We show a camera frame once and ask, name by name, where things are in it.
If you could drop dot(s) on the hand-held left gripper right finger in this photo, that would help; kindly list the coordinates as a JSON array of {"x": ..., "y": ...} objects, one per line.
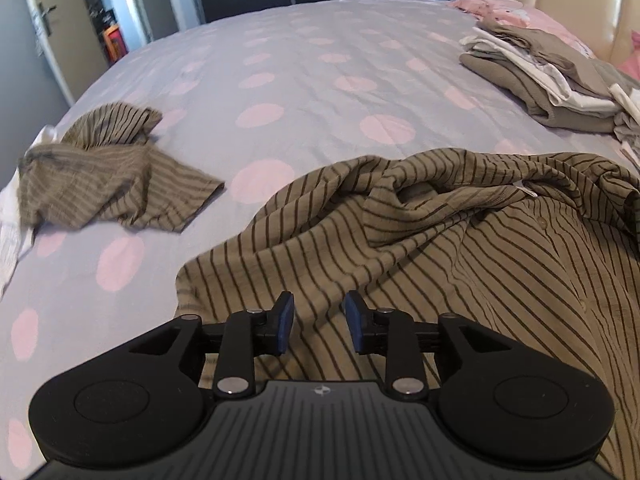
[{"x": 352, "y": 322}]

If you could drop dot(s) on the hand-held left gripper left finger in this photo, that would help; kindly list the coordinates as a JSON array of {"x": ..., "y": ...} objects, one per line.
[{"x": 286, "y": 322}]

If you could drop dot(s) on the brown striped shirt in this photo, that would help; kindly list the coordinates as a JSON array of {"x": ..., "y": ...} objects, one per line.
[{"x": 450, "y": 260}]

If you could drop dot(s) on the stack of folded clothes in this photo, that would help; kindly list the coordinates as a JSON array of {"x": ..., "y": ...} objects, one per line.
[{"x": 540, "y": 95}]

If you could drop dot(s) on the brown striped pants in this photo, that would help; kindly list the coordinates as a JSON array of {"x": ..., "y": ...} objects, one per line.
[{"x": 125, "y": 185}]

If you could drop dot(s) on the bed with pink dotted sheet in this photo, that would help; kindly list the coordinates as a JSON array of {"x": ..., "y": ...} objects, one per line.
[{"x": 300, "y": 85}]

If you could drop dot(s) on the white cloth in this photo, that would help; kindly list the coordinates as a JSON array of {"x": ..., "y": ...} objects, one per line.
[{"x": 12, "y": 240}]

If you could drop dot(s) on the white crumpled garment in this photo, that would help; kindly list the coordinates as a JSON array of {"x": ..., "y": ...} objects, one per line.
[{"x": 627, "y": 125}]

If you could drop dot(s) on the light pink patterned pillow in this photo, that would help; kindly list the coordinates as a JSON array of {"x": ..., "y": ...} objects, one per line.
[{"x": 545, "y": 22}]

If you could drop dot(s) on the beige room door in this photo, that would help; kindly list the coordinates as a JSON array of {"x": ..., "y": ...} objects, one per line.
[{"x": 55, "y": 50}]

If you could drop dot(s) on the deep pink pillow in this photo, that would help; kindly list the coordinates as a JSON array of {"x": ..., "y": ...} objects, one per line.
[{"x": 632, "y": 62}]

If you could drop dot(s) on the beige padded headboard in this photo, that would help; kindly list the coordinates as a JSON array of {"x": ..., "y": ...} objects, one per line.
[{"x": 575, "y": 0}]

